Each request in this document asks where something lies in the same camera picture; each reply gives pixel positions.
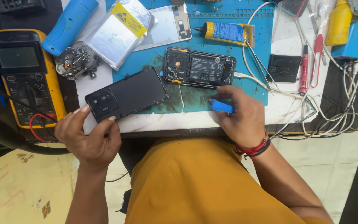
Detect person's right hand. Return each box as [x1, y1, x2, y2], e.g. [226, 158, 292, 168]
[208, 85, 266, 149]

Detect person's left hand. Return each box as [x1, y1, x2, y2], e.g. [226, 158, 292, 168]
[54, 104, 122, 167]

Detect blue plastic pry tool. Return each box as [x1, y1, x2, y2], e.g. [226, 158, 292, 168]
[210, 99, 234, 114]

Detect black phone back cover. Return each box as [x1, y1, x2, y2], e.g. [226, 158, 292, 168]
[85, 67, 170, 124]

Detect red thread wristband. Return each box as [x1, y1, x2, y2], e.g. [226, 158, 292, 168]
[234, 131, 271, 157]

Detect metal tweezers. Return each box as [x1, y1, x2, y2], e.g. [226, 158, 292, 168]
[245, 40, 280, 96]

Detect black phone battery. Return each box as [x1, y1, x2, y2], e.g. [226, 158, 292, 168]
[267, 54, 302, 83]

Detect opened black smartphone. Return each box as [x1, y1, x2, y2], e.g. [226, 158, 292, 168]
[163, 47, 237, 88]

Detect red screwdriver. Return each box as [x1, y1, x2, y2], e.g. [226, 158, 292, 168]
[298, 45, 309, 95]

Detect person's orange shirt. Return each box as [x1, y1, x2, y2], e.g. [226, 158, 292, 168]
[125, 137, 333, 224]

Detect metal magnetic screw holder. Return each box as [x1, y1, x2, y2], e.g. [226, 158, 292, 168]
[55, 41, 100, 81]

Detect blue silicone work mat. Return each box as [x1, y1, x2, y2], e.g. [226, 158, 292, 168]
[106, 0, 275, 115]

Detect yellow digital multimeter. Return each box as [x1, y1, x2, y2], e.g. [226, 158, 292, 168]
[0, 29, 67, 129]

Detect yellow glue tube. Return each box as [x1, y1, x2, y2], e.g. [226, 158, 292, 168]
[193, 21, 256, 48]

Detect red and white tool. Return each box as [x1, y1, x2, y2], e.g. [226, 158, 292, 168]
[311, 34, 324, 88]

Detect silver antistatic bag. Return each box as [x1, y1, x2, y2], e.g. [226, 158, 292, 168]
[83, 0, 158, 71]

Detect white phone back panel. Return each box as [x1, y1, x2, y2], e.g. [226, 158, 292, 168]
[134, 3, 192, 52]

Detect yellow plastic bottle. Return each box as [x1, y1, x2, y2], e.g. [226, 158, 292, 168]
[325, 0, 353, 46]

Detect blue box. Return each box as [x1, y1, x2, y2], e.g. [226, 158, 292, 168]
[331, 16, 358, 60]

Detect white charging cable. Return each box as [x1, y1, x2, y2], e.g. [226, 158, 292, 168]
[233, 1, 304, 99]

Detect red probe wire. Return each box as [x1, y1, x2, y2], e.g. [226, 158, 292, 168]
[29, 113, 56, 142]

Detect black hose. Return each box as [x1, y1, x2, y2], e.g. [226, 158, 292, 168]
[0, 113, 71, 155]

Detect black probe wire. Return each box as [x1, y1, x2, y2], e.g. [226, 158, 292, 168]
[0, 80, 58, 122]

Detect bundle of cables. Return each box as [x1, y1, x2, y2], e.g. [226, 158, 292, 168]
[271, 57, 358, 140]

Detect blue cylindrical tool handle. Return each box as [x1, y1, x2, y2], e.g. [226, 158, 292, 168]
[41, 0, 100, 57]

